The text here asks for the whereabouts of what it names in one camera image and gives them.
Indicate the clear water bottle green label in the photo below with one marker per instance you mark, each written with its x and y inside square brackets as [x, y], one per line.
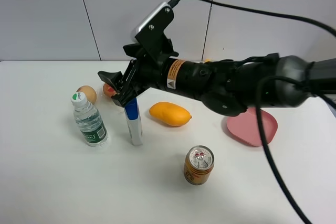
[88, 120]

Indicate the orange drink can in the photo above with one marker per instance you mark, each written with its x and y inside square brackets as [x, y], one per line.
[199, 163]

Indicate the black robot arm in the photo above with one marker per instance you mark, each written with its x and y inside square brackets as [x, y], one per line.
[226, 87]

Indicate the pink square plate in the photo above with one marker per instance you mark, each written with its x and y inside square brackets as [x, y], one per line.
[244, 127]

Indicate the brown egg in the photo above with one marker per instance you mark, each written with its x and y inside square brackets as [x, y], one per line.
[89, 92]

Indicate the wrapped fruit tart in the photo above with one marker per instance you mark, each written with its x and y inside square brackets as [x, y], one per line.
[107, 94]

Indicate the yellow mango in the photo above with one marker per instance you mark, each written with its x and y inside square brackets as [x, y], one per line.
[170, 114]

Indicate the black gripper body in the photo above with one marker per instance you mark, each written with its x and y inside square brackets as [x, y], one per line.
[151, 73]

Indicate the white bottle with blue cap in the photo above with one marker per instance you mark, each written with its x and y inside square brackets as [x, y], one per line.
[134, 122]

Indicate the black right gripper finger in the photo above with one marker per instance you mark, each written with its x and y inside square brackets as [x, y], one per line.
[113, 79]

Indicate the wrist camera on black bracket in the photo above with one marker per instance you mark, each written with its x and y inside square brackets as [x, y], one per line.
[150, 32]

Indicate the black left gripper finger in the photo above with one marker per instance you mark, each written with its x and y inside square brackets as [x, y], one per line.
[122, 83]

